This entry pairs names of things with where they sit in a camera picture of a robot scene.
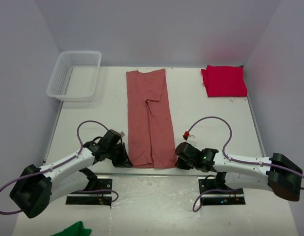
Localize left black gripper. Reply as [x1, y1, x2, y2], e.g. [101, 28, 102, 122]
[106, 142, 132, 167]

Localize salmon pink t shirt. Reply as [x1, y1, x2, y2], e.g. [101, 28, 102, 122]
[126, 69, 177, 169]

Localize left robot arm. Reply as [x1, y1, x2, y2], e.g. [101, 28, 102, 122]
[9, 129, 132, 218]

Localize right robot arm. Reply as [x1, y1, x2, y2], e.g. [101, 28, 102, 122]
[175, 142, 303, 202]

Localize folded red t shirt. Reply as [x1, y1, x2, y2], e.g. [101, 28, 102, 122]
[201, 65, 248, 97]

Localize green cloth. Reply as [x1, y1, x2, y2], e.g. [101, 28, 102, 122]
[52, 221, 92, 236]

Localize white plastic basket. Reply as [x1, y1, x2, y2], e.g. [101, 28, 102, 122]
[46, 51, 102, 102]

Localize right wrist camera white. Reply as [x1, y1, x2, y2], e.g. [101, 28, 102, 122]
[182, 131, 195, 141]

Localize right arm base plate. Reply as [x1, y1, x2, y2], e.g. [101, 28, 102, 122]
[198, 175, 246, 206]

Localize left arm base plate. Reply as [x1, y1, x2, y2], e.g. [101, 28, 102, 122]
[65, 174, 113, 206]

